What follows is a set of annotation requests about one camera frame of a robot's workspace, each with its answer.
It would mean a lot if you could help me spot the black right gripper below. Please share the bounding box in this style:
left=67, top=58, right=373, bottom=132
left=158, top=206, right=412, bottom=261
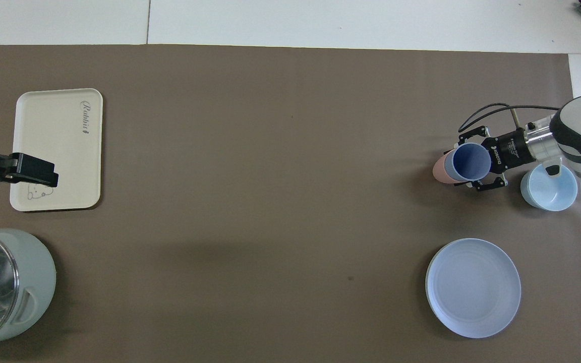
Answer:
left=454, top=126, right=536, bottom=193

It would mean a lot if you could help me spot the blue plastic cup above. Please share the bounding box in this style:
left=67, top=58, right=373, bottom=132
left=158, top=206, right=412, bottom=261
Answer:
left=445, top=143, right=493, bottom=182

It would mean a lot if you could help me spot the pink plastic cup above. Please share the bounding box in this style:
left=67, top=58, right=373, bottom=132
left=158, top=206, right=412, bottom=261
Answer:
left=432, top=151, right=455, bottom=184

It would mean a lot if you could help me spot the cream tray with rabbit print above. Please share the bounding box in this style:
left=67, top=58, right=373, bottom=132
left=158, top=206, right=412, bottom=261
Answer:
left=10, top=88, right=103, bottom=212

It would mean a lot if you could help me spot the light blue bowl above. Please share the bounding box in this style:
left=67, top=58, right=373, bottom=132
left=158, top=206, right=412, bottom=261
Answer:
left=520, top=163, right=578, bottom=211

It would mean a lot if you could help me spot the pale green cooking pot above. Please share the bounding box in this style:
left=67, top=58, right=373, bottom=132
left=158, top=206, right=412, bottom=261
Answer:
left=0, top=228, right=57, bottom=352

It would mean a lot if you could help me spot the blue round plate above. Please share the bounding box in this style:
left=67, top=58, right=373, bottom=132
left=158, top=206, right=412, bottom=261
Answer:
left=425, top=238, right=522, bottom=339

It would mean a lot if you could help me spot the brown table mat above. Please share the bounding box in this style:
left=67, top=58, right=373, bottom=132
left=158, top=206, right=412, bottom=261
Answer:
left=0, top=44, right=581, bottom=363

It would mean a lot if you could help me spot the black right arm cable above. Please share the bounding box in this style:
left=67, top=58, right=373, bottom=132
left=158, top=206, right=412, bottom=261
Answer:
left=458, top=103, right=561, bottom=134

